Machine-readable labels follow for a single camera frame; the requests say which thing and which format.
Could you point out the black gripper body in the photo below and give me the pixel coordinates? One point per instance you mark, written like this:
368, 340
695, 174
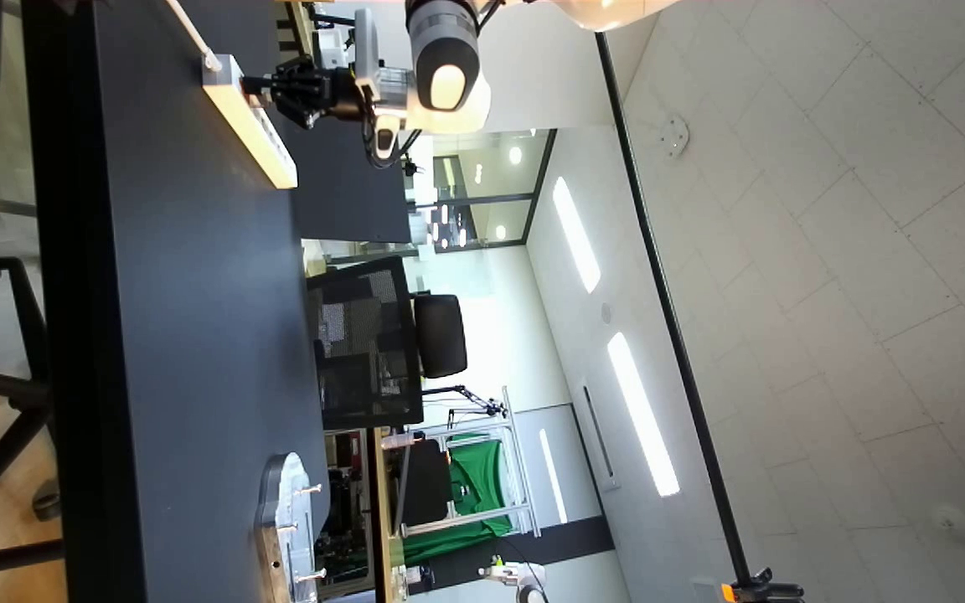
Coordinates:
307, 90

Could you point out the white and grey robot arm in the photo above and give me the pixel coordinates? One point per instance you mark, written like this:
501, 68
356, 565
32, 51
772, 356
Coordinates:
436, 90

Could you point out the white power strip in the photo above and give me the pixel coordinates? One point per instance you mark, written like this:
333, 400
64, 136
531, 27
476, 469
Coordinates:
223, 84

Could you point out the black computer monitor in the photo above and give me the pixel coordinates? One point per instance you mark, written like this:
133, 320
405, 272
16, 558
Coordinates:
368, 347

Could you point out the black office chair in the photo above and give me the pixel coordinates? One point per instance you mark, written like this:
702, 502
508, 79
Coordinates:
442, 335

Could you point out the long ceiling light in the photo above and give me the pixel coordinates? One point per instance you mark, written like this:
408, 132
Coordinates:
574, 235
642, 412

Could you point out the green screen backdrop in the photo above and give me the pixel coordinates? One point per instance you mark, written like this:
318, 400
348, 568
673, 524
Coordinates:
454, 483

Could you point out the black table leg frame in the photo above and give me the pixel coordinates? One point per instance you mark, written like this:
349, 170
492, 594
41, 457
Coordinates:
2, 412

